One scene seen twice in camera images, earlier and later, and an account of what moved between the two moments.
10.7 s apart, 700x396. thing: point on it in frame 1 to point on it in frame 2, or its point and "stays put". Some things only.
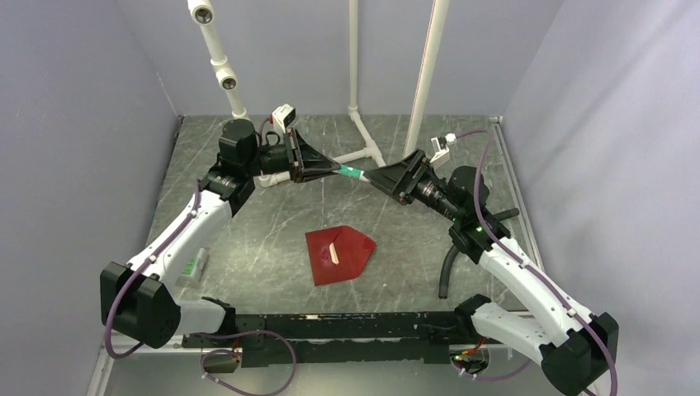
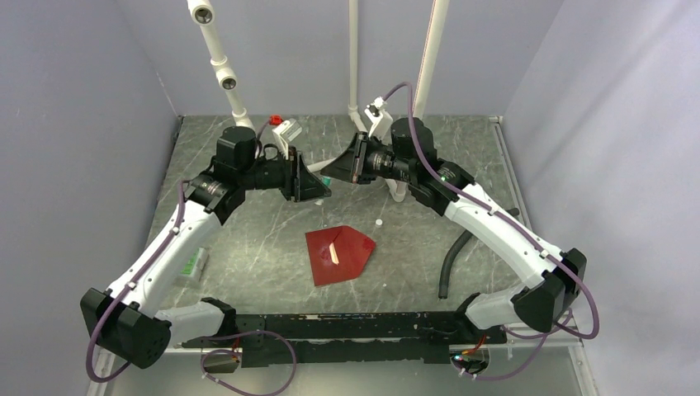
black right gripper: x=408 y=173 to x=351 y=166
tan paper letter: x=333 y=254 stays put
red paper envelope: x=353 y=250 stays put
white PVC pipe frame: x=203 y=11 stays put
